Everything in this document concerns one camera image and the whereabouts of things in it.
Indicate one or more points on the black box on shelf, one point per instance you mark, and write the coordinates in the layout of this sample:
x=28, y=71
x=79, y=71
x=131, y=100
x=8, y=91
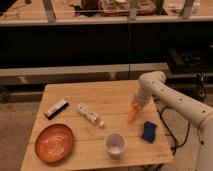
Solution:
x=188, y=61

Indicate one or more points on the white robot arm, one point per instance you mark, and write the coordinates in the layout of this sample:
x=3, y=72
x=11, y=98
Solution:
x=197, y=113

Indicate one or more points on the black and white snack bar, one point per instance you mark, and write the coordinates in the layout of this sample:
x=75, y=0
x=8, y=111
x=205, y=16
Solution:
x=56, y=108

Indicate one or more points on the white paper cup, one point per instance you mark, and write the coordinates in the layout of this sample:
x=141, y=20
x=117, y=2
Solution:
x=115, y=144

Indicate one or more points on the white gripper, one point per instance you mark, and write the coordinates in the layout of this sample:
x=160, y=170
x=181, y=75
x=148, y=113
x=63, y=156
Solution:
x=142, y=97

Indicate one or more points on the orange plate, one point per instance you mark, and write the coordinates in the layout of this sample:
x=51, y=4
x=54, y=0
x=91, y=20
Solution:
x=54, y=143

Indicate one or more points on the blue sponge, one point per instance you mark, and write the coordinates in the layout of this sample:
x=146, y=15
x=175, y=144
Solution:
x=149, y=132

